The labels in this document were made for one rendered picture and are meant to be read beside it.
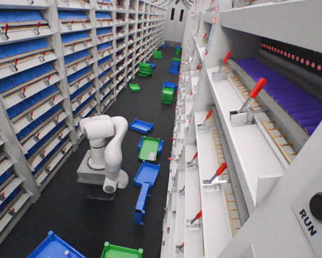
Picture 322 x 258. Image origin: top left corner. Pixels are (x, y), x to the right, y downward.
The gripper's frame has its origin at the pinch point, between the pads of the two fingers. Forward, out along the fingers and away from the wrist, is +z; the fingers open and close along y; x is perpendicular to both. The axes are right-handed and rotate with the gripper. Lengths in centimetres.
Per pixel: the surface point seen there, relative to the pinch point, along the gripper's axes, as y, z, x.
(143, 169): 47, 39, -3
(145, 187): 36.3, -2.7, 5.5
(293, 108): -41, -92, 82
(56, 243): -3, -60, -28
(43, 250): -6, -63, -32
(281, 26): -55, -94, 81
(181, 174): 6, -41, 48
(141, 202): 36.0, -17.4, 1.5
